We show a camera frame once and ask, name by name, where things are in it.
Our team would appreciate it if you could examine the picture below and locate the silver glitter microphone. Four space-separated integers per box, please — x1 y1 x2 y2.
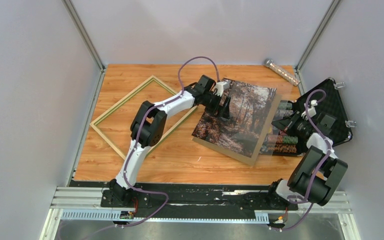
263 58 301 87

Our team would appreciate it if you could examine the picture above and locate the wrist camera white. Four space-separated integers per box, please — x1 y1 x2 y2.
213 81 230 97
301 99 318 121

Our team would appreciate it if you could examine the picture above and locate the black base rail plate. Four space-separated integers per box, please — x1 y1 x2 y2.
100 182 298 220

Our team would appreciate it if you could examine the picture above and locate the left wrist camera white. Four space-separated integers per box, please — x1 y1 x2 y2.
213 81 230 97

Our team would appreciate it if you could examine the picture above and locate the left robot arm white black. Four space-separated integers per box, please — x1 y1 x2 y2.
108 75 231 207

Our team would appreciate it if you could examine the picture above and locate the black poker chip case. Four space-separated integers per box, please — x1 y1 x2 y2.
259 77 353 157

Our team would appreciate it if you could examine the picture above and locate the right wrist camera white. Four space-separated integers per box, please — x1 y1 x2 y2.
301 99 318 121

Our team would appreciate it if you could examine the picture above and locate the autumn forest photo board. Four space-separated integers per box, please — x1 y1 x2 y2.
192 78 282 166

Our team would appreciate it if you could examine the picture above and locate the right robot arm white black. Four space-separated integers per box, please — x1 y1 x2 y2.
264 111 348 209

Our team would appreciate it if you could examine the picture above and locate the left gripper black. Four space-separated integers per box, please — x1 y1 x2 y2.
202 91 232 122

